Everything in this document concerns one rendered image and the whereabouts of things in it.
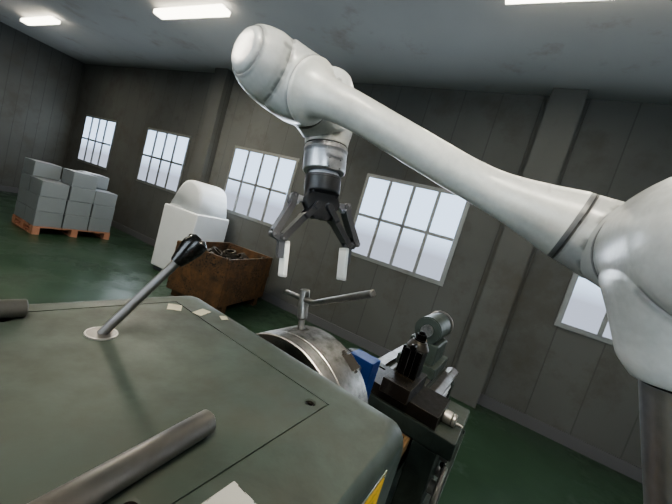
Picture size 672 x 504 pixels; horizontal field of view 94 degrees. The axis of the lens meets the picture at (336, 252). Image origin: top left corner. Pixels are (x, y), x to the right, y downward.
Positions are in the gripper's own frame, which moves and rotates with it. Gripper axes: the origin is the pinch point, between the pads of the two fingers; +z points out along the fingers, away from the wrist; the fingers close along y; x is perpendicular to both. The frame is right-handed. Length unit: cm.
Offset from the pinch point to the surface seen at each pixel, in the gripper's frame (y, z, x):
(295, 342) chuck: -4.4, 13.0, -4.0
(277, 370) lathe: -12.7, 12.9, -16.6
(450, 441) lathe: 56, 49, 6
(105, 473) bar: -30.8, 12.0, -33.1
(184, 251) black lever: -25.6, -2.4, -11.8
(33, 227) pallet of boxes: -174, -5, 575
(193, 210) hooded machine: 23, -51, 433
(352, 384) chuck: 6.1, 20.2, -8.8
